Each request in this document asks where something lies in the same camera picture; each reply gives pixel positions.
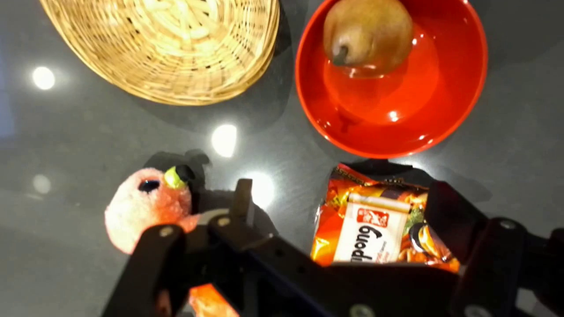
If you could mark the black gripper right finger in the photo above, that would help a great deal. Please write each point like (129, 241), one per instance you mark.
(494, 257)

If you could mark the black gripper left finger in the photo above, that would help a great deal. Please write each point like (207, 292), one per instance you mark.
(177, 257)

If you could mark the orange noodle packet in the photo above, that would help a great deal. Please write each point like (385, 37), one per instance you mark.
(376, 231)

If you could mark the red bowl with blue base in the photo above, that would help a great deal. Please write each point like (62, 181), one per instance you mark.
(411, 111)

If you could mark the pink and orange plush toy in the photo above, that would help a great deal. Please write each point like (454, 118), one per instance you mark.
(143, 208)

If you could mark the empty oval wicker basket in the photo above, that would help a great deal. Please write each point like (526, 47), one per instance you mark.
(170, 46)

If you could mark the brown toy pear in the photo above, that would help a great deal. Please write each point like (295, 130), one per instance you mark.
(371, 32)

